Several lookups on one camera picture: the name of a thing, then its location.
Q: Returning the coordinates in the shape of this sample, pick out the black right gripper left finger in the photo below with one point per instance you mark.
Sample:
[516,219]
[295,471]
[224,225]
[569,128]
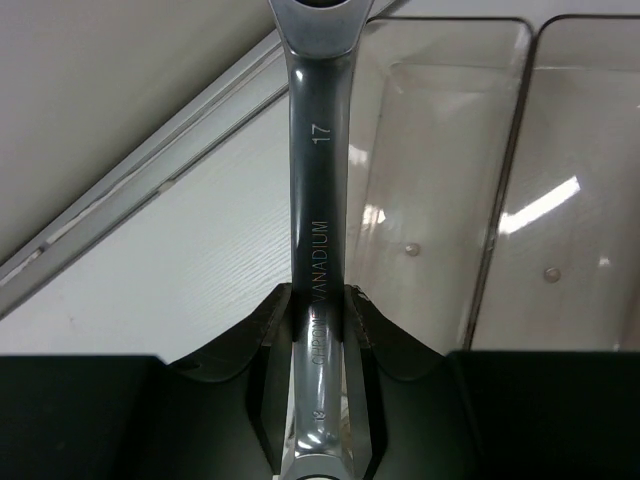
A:
[233,402]

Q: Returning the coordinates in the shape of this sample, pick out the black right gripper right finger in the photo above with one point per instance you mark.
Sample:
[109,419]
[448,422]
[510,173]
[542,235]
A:
[408,418]

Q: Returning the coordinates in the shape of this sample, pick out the large chrome ratchet wrench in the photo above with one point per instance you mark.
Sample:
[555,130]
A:
[320,41]

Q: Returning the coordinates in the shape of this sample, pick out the clear plastic tray right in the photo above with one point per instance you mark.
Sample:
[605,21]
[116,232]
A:
[564,273]

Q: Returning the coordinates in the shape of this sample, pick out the clear plastic tray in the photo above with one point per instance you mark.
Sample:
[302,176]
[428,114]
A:
[431,116]
[564,273]

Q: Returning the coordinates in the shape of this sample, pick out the clear plastic tray left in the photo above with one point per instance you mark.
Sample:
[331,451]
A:
[431,116]

